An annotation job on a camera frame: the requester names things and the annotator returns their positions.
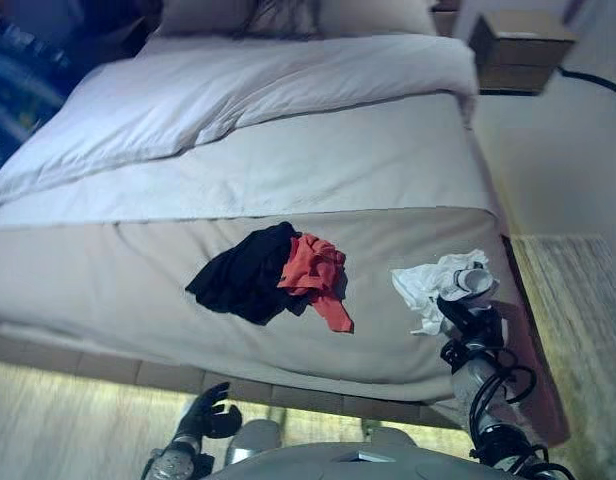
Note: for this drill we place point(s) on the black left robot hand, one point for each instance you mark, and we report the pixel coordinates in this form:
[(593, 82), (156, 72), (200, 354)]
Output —
[(205, 417)]

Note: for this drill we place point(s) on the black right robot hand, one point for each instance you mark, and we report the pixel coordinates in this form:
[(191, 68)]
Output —
[(475, 322)]

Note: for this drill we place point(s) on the white garment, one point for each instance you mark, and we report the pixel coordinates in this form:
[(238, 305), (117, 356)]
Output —
[(418, 285)]

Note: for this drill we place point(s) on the black garment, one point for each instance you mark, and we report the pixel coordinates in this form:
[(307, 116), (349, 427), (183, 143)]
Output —
[(243, 280)]

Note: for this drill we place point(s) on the red garment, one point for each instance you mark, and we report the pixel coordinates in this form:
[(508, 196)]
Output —
[(313, 270)]

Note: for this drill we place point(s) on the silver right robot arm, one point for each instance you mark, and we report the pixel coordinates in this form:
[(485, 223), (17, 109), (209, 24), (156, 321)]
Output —
[(468, 380)]

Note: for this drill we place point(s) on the grey bed base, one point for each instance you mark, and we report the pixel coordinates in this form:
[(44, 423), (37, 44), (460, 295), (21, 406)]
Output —
[(113, 367)]

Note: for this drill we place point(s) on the left robot leg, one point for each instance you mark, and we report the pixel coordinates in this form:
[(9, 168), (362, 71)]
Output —
[(253, 440)]

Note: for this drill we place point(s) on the grey striped area rug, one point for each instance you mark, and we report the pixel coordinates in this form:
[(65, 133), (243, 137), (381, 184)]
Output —
[(578, 325)]

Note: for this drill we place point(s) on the grey robot torso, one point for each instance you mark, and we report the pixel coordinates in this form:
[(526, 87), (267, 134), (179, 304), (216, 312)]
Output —
[(348, 462)]

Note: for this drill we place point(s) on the brown two-drawer nightstand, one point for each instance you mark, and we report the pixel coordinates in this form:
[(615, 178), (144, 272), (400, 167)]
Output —
[(518, 55)]

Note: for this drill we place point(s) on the white duvet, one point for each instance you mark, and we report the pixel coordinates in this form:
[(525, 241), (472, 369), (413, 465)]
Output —
[(213, 90)]

